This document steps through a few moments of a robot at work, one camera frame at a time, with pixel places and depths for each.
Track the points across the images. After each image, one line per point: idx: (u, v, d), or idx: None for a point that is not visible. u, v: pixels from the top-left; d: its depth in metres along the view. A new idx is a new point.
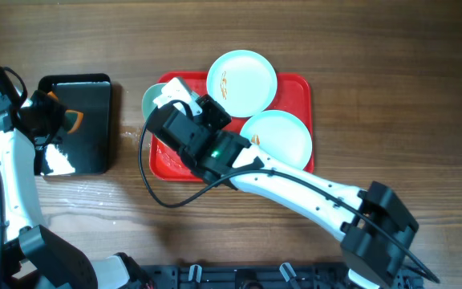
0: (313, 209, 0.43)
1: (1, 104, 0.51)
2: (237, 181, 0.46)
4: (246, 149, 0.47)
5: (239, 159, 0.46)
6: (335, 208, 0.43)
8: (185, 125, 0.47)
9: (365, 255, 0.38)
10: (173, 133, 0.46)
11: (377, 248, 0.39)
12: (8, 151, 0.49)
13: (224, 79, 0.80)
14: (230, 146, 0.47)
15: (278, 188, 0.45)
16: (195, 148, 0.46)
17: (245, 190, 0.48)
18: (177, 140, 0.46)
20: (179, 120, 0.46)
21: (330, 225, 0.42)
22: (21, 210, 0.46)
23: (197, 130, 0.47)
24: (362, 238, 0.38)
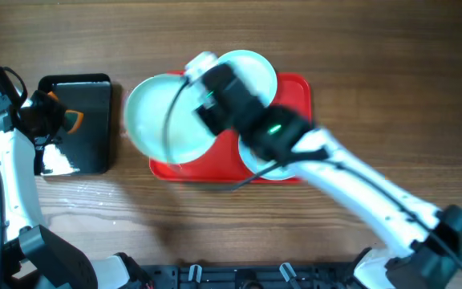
0: (381, 216, 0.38)
1: (1, 104, 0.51)
2: (301, 167, 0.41)
4: (312, 134, 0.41)
5: (303, 144, 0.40)
6: (406, 221, 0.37)
8: (242, 94, 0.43)
9: (428, 278, 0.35)
10: (228, 99, 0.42)
11: (443, 275, 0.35)
12: (8, 151, 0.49)
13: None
14: (292, 125, 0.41)
15: (344, 184, 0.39)
16: (248, 118, 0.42)
17: (302, 176, 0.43)
18: (233, 106, 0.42)
20: (238, 86, 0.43)
21: (395, 235, 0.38)
22: (22, 210, 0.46)
23: (254, 100, 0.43)
24: (433, 266, 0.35)
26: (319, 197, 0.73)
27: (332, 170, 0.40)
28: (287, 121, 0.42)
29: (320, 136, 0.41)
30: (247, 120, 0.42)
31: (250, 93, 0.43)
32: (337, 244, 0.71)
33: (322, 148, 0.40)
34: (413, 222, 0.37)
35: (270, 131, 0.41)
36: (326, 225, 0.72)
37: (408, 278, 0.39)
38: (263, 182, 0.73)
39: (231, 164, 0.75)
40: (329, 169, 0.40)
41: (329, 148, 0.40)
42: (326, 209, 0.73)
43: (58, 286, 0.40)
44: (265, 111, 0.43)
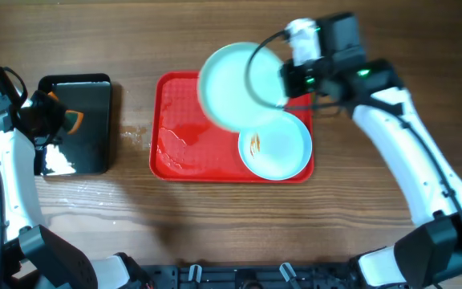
0: (423, 180, 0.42)
1: (1, 104, 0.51)
2: (367, 111, 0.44)
4: (394, 90, 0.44)
5: (383, 98, 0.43)
6: (442, 193, 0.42)
8: (349, 34, 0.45)
9: (437, 246, 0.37)
10: (333, 34, 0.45)
11: (449, 249, 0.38)
12: (8, 151, 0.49)
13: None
14: (382, 76, 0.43)
15: (403, 142, 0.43)
16: (342, 59, 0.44)
17: (359, 116, 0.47)
18: (334, 44, 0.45)
20: (350, 27, 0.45)
21: (428, 198, 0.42)
22: (22, 210, 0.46)
23: (356, 46, 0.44)
24: (451, 235, 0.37)
26: (319, 197, 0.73)
27: (397, 128, 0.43)
28: (379, 69, 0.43)
29: (401, 100, 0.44)
30: (342, 59, 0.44)
31: (357, 38, 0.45)
32: (337, 244, 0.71)
33: (400, 104, 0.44)
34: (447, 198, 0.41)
35: (358, 73, 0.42)
36: (326, 225, 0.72)
37: (410, 247, 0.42)
38: (263, 182, 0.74)
39: (232, 165, 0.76)
40: (395, 127, 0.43)
41: (404, 111, 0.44)
42: (325, 209, 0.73)
43: (58, 286, 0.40)
44: (362, 59, 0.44)
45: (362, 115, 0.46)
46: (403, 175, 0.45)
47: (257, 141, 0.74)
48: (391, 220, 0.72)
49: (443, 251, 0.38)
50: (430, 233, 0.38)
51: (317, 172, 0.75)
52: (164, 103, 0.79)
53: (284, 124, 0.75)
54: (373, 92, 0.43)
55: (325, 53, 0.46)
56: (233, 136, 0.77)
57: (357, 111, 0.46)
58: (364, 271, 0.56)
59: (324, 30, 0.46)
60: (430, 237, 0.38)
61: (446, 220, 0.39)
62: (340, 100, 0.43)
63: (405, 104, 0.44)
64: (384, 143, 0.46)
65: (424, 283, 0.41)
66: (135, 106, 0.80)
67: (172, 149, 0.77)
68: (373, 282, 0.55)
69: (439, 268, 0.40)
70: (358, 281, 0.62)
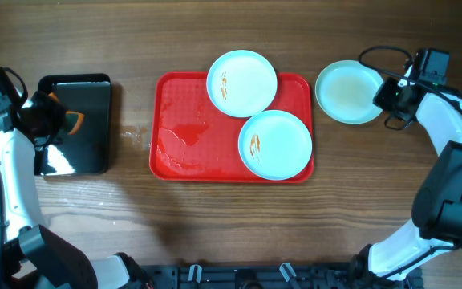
0: (460, 130, 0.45)
1: (1, 104, 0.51)
2: (427, 98, 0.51)
4: (457, 97, 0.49)
5: (446, 95, 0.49)
6: None
8: (442, 62, 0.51)
9: (454, 153, 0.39)
10: (427, 59, 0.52)
11: None
12: (8, 151, 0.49)
13: (224, 79, 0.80)
14: (450, 91, 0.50)
15: (451, 115, 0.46)
16: (423, 79, 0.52)
17: (421, 113, 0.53)
18: (423, 66, 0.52)
20: (442, 58, 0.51)
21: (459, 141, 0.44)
22: (21, 210, 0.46)
23: (440, 76, 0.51)
24: None
26: (319, 197, 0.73)
27: (445, 107, 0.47)
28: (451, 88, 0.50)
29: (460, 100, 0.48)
30: (423, 79, 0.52)
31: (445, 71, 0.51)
32: (337, 244, 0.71)
33: (457, 100, 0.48)
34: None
35: (435, 83, 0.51)
36: (326, 225, 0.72)
37: (429, 177, 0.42)
38: (264, 182, 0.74)
39: (231, 165, 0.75)
40: (443, 106, 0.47)
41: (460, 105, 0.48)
42: (325, 209, 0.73)
43: (58, 285, 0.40)
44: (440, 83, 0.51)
45: (424, 101, 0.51)
46: (443, 136, 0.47)
47: (257, 142, 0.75)
48: (391, 220, 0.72)
49: (460, 165, 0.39)
50: (449, 144, 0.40)
51: (317, 172, 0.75)
52: (164, 103, 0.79)
53: (285, 124, 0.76)
54: (441, 92, 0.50)
55: (414, 72, 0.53)
56: (233, 136, 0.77)
57: (421, 104, 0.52)
58: (370, 259, 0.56)
59: (421, 54, 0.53)
60: (449, 149, 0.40)
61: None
62: (417, 83, 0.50)
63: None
64: (435, 120, 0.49)
65: (431, 213, 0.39)
66: (135, 106, 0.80)
67: (172, 148, 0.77)
68: (374, 270, 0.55)
69: (451, 194, 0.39)
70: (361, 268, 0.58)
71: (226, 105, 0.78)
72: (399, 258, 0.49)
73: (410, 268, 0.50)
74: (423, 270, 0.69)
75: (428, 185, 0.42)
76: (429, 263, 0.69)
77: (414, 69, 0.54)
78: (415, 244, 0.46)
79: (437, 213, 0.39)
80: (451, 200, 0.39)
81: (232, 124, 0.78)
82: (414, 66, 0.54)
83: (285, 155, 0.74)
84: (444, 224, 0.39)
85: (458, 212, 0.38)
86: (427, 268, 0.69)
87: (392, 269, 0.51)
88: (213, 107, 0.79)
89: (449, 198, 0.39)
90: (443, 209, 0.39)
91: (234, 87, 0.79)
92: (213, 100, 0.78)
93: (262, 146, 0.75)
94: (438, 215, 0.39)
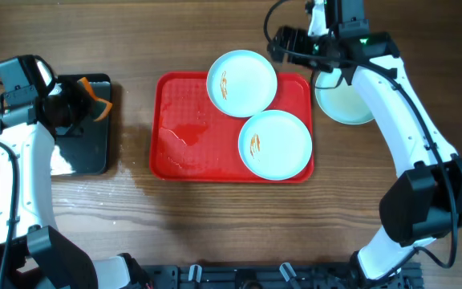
0: (411, 135, 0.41)
1: (27, 94, 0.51)
2: (362, 76, 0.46)
4: (392, 57, 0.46)
5: (378, 65, 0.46)
6: (423, 148, 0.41)
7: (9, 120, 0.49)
8: (356, 7, 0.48)
9: (416, 191, 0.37)
10: (341, 7, 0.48)
11: (429, 197, 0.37)
12: (29, 144, 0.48)
13: (224, 79, 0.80)
14: (380, 46, 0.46)
15: (394, 102, 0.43)
16: (345, 30, 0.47)
17: (358, 87, 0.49)
18: (338, 16, 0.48)
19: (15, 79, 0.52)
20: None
21: (412, 148, 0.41)
22: (33, 208, 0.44)
23: (362, 20, 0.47)
24: (427, 179, 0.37)
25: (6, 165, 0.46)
26: (319, 197, 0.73)
27: (388, 90, 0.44)
28: (377, 40, 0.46)
29: (396, 64, 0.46)
30: (344, 30, 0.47)
31: (363, 14, 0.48)
32: (337, 244, 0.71)
33: (394, 69, 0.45)
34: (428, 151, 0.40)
35: (361, 41, 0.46)
36: (326, 225, 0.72)
37: (392, 194, 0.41)
38: (264, 182, 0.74)
39: (232, 165, 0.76)
40: (382, 91, 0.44)
41: (398, 79, 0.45)
42: (326, 209, 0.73)
43: (59, 286, 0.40)
44: (363, 32, 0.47)
45: (357, 76, 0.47)
46: (387, 128, 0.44)
47: (257, 142, 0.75)
48: None
49: (423, 193, 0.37)
50: (407, 178, 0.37)
51: (317, 172, 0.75)
52: (164, 103, 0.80)
53: (280, 124, 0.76)
54: (372, 58, 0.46)
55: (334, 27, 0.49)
56: (233, 136, 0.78)
57: (354, 77, 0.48)
58: (362, 263, 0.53)
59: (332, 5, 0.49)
60: (407, 180, 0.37)
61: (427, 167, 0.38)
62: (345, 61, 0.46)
63: (399, 70, 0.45)
64: (378, 108, 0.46)
65: (407, 237, 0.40)
66: (136, 106, 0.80)
67: (172, 148, 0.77)
68: (372, 275, 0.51)
69: (420, 217, 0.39)
70: (358, 280, 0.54)
71: (226, 105, 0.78)
72: (389, 262, 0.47)
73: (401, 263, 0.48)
74: (423, 270, 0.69)
75: (393, 205, 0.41)
76: (429, 263, 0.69)
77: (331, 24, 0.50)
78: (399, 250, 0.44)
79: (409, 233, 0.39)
80: (420, 219, 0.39)
81: (233, 124, 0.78)
82: (330, 20, 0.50)
83: (285, 155, 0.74)
84: (418, 238, 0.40)
85: (427, 225, 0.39)
86: (426, 268, 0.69)
87: (387, 270, 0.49)
88: (213, 107, 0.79)
89: (417, 219, 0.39)
90: (415, 231, 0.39)
91: (235, 85, 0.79)
92: (213, 99, 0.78)
93: (262, 146, 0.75)
94: (413, 238, 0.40)
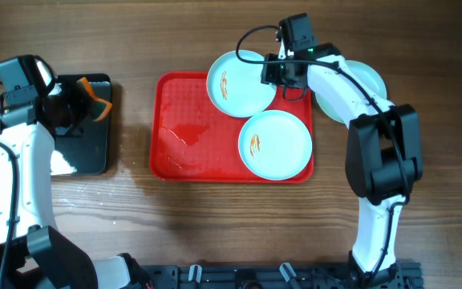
0: (354, 99, 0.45)
1: (27, 93, 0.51)
2: (313, 72, 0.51)
4: (334, 56, 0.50)
5: (322, 60, 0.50)
6: (365, 107, 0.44)
7: (9, 121, 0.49)
8: (305, 26, 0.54)
9: (362, 135, 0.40)
10: (291, 28, 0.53)
11: (374, 140, 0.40)
12: (29, 144, 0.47)
13: (224, 80, 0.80)
14: (325, 51, 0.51)
15: (338, 83, 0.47)
16: (297, 47, 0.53)
17: (314, 83, 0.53)
18: (291, 37, 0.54)
19: (15, 79, 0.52)
20: (303, 22, 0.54)
21: (356, 110, 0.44)
22: (33, 208, 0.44)
23: (310, 38, 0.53)
24: (370, 124, 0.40)
25: (6, 165, 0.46)
26: (319, 197, 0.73)
27: (331, 75, 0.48)
28: (323, 47, 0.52)
29: (338, 59, 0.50)
30: (297, 48, 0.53)
31: (311, 32, 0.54)
32: (337, 244, 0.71)
33: (336, 62, 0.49)
34: (369, 107, 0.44)
35: (309, 53, 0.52)
36: (326, 225, 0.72)
37: (351, 152, 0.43)
38: (264, 182, 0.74)
39: (232, 165, 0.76)
40: (329, 76, 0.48)
41: (342, 67, 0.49)
42: (326, 209, 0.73)
43: (59, 286, 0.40)
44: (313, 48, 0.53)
45: (310, 74, 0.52)
46: (339, 105, 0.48)
47: (257, 142, 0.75)
48: None
49: (368, 138, 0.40)
50: (353, 126, 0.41)
51: (317, 172, 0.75)
52: (164, 103, 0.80)
53: (280, 124, 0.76)
54: (318, 59, 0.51)
55: (288, 46, 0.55)
56: (233, 136, 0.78)
57: (309, 75, 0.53)
58: (357, 258, 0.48)
59: (285, 27, 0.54)
60: (354, 128, 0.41)
61: (369, 116, 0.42)
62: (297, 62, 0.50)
63: (342, 61, 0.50)
64: (329, 93, 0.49)
65: (369, 187, 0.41)
66: (135, 106, 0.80)
67: (172, 149, 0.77)
68: (369, 267, 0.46)
69: (374, 164, 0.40)
70: (358, 282, 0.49)
71: (226, 105, 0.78)
72: (379, 238, 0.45)
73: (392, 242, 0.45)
74: (423, 270, 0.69)
75: (354, 162, 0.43)
76: (429, 263, 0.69)
77: (285, 43, 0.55)
78: (376, 215, 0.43)
79: (370, 183, 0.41)
80: (376, 168, 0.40)
81: (233, 124, 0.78)
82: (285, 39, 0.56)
83: (285, 155, 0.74)
84: (381, 189, 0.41)
85: (387, 172, 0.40)
86: (427, 268, 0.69)
87: (380, 254, 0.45)
88: (214, 107, 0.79)
89: (373, 166, 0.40)
90: (374, 180, 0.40)
91: (233, 84, 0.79)
92: (213, 100, 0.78)
93: (261, 146, 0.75)
94: (374, 187, 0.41)
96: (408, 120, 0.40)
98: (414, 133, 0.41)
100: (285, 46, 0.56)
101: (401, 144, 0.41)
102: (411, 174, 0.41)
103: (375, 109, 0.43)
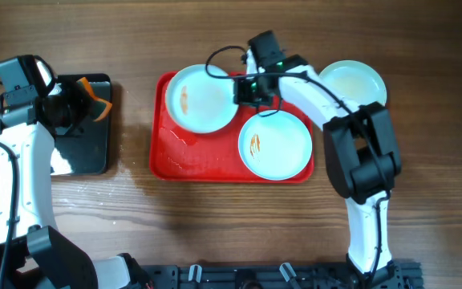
0: (324, 104, 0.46)
1: (27, 94, 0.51)
2: (283, 83, 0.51)
4: (304, 67, 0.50)
5: (291, 71, 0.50)
6: (336, 109, 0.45)
7: (9, 121, 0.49)
8: (272, 42, 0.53)
9: (335, 137, 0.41)
10: (259, 45, 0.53)
11: (348, 140, 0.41)
12: (29, 144, 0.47)
13: (185, 98, 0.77)
14: (293, 63, 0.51)
15: (308, 91, 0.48)
16: (267, 63, 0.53)
17: (286, 94, 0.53)
18: (260, 54, 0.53)
19: (14, 79, 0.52)
20: (269, 38, 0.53)
21: (327, 112, 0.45)
22: (33, 208, 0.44)
23: (279, 53, 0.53)
24: (342, 125, 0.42)
25: (6, 164, 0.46)
26: (319, 197, 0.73)
27: (301, 83, 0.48)
28: (290, 59, 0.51)
29: (305, 68, 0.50)
30: (267, 63, 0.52)
31: (278, 46, 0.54)
32: (337, 244, 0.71)
33: (304, 71, 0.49)
34: (339, 109, 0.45)
35: (279, 66, 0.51)
36: (326, 225, 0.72)
37: (328, 156, 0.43)
38: (263, 182, 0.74)
39: (232, 165, 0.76)
40: (299, 86, 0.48)
41: (310, 75, 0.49)
42: (326, 209, 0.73)
43: (59, 286, 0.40)
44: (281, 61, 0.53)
45: (281, 86, 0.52)
46: (311, 111, 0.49)
47: (257, 141, 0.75)
48: (392, 221, 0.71)
49: (342, 138, 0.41)
50: (326, 130, 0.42)
51: (317, 172, 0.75)
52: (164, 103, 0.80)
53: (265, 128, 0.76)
54: (287, 71, 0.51)
55: (257, 63, 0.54)
56: (233, 136, 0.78)
57: (280, 87, 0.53)
58: (354, 262, 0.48)
59: (253, 46, 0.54)
60: (328, 132, 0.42)
61: (340, 119, 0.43)
62: (267, 75, 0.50)
63: (309, 69, 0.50)
64: (302, 102, 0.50)
65: (350, 187, 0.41)
66: (135, 106, 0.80)
67: (172, 149, 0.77)
68: (366, 268, 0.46)
69: (353, 164, 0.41)
70: (359, 285, 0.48)
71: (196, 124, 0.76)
72: (371, 237, 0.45)
73: (384, 240, 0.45)
74: (423, 270, 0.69)
75: (333, 164, 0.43)
76: (428, 263, 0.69)
77: (255, 60, 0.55)
78: (364, 213, 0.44)
79: (352, 183, 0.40)
80: (354, 167, 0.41)
81: (232, 124, 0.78)
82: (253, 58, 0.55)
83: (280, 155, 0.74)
84: (362, 187, 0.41)
85: (366, 170, 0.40)
86: (427, 268, 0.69)
87: (375, 252, 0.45)
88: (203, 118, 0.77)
89: (351, 166, 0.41)
90: (355, 180, 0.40)
91: (195, 101, 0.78)
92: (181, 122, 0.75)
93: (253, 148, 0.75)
94: (355, 186, 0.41)
96: (378, 117, 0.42)
98: (387, 130, 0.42)
100: (256, 63, 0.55)
101: (375, 141, 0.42)
102: (391, 169, 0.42)
103: (346, 111, 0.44)
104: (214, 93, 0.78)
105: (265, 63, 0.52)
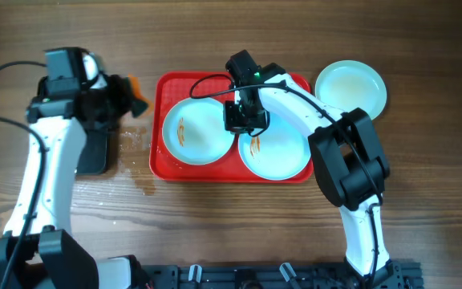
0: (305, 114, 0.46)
1: (70, 85, 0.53)
2: (264, 95, 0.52)
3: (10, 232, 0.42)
4: (281, 75, 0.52)
5: (269, 82, 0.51)
6: (318, 119, 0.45)
7: (46, 111, 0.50)
8: (248, 58, 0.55)
9: (322, 148, 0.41)
10: (236, 64, 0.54)
11: (334, 149, 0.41)
12: (60, 139, 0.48)
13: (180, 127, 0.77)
14: (270, 73, 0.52)
15: (289, 101, 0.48)
16: (244, 79, 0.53)
17: (269, 106, 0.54)
18: (237, 71, 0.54)
19: (60, 70, 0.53)
20: (245, 57, 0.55)
21: (310, 121, 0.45)
22: (52, 205, 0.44)
23: (254, 67, 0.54)
24: (326, 137, 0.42)
25: (34, 156, 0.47)
26: (319, 197, 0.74)
27: (281, 94, 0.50)
28: (267, 69, 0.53)
29: (284, 77, 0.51)
30: (243, 79, 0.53)
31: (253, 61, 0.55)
32: (337, 244, 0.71)
33: (282, 80, 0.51)
34: (322, 119, 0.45)
35: (256, 78, 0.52)
36: (326, 225, 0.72)
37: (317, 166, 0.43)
38: (263, 182, 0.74)
39: (232, 165, 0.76)
40: (280, 95, 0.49)
41: (289, 85, 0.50)
42: (326, 209, 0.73)
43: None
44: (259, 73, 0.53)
45: (262, 98, 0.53)
46: (294, 122, 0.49)
47: (257, 142, 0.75)
48: (392, 221, 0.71)
49: (328, 148, 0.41)
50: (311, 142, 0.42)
51: None
52: (164, 103, 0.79)
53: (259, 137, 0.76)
54: (265, 81, 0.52)
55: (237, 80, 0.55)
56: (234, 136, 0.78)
57: (260, 97, 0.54)
58: (353, 264, 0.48)
59: (231, 67, 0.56)
60: (314, 145, 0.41)
61: (324, 129, 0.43)
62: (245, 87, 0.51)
63: (288, 79, 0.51)
64: (284, 113, 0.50)
65: (342, 196, 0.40)
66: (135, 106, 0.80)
67: None
68: (366, 270, 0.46)
69: (342, 172, 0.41)
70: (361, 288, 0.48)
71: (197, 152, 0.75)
72: (367, 239, 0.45)
73: (381, 242, 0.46)
74: (423, 270, 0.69)
75: (322, 175, 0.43)
76: (429, 263, 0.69)
77: (235, 79, 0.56)
78: (358, 219, 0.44)
79: (342, 192, 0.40)
80: (344, 176, 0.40)
81: None
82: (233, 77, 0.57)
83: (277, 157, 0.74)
84: (354, 195, 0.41)
85: (355, 177, 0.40)
86: (426, 268, 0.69)
87: (373, 254, 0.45)
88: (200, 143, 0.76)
89: (341, 175, 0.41)
90: (346, 188, 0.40)
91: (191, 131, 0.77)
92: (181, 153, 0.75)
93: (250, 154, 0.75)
94: (346, 195, 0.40)
96: (362, 124, 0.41)
98: (371, 135, 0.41)
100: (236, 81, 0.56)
101: (362, 148, 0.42)
102: (380, 174, 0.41)
103: (329, 120, 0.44)
104: (207, 121, 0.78)
105: (242, 79, 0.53)
